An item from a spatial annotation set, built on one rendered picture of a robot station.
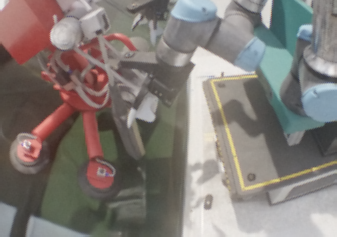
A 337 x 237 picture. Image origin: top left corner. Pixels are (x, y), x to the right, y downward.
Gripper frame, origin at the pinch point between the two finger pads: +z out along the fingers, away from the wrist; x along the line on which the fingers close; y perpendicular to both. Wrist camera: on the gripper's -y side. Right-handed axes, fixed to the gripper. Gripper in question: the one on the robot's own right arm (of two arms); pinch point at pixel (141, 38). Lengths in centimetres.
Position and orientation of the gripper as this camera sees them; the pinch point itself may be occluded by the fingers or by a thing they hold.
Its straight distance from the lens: 99.1
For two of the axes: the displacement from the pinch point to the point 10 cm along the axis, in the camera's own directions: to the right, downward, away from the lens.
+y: 7.5, -1.8, 6.4
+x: -6.0, -5.8, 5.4
